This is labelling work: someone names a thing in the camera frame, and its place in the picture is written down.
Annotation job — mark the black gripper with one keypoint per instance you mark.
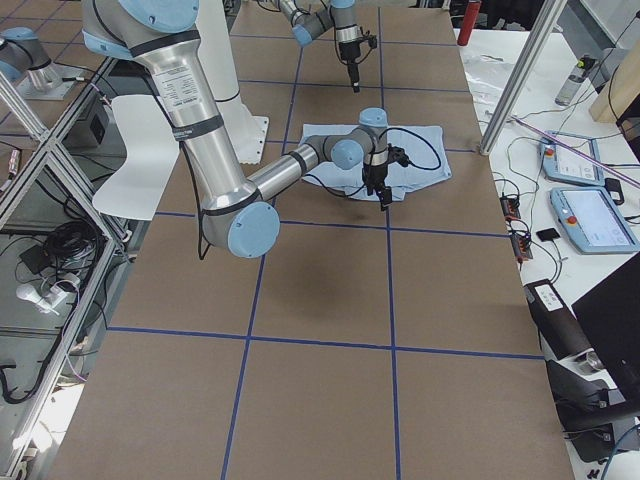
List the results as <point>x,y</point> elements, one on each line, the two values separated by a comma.
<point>348,53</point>
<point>374,174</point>

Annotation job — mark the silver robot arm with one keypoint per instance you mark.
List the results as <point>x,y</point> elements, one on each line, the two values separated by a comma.
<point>252,230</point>
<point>338,17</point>

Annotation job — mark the orange circuit board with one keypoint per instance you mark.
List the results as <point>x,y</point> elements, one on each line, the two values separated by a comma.
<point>510,207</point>

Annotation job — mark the red cylinder bottle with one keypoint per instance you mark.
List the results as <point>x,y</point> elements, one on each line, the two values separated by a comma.
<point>469,21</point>

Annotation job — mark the brown paper table cover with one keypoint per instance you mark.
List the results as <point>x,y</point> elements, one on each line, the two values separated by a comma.
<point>367,344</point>

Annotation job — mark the far blue teach pendant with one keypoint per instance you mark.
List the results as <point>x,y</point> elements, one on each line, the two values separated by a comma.
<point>561,165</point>

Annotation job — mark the blue teach pendant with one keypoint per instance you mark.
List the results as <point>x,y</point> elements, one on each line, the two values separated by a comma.
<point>561,165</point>
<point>591,221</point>

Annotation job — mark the grey spray bottle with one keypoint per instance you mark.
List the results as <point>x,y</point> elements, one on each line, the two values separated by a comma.
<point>580,72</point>

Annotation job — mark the near blue teach pendant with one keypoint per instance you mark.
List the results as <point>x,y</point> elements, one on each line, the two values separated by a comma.
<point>591,221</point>

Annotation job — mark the black monitor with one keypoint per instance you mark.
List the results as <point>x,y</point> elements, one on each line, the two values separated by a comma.
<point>608,314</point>

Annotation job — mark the grey aluminium frame post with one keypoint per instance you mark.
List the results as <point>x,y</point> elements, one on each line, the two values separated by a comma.
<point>536,41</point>

